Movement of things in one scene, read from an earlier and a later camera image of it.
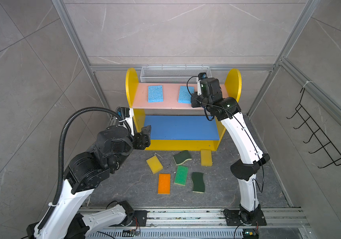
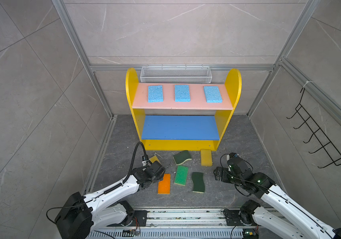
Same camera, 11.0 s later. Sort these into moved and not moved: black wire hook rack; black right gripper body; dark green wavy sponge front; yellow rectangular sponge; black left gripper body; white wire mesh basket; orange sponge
Moved: black left gripper body; black right gripper body
Not moved: orange sponge; white wire mesh basket; black wire hook rack; yellow rectangular sponge; dark green wavy sponge front
